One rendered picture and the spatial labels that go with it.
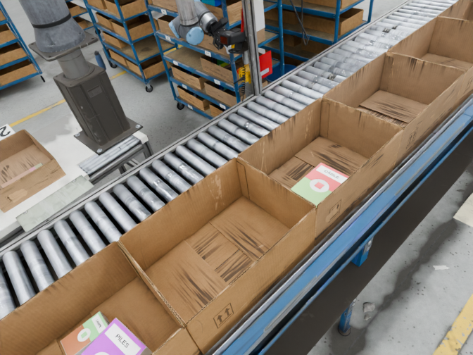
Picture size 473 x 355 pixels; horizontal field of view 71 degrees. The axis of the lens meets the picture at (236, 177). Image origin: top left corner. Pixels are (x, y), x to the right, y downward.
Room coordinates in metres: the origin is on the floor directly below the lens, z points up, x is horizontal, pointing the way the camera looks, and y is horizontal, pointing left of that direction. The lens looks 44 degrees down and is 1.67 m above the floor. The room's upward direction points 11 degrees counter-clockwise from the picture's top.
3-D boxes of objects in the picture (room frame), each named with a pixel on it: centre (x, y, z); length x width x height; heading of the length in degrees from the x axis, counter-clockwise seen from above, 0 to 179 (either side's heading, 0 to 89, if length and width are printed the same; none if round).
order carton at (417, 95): (0.94, -0.58, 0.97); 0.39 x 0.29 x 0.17; 124
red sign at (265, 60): (1.62, -0.24, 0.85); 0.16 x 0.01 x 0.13; 124
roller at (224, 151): (1.10, -0.01, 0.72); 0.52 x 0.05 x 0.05; 34
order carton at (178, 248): (0.50, 0.07, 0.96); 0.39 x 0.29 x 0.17; 124
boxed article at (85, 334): (0.35, 0.41, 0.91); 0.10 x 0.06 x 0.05; 123
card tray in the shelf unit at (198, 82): (2.71, 0.14, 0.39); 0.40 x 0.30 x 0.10; 35
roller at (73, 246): (0.70, 0.58, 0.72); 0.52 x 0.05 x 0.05; 34
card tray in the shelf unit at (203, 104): (2.70, 0.14, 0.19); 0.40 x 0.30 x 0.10; 32
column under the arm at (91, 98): (1.45, 0.60, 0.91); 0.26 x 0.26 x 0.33; 39
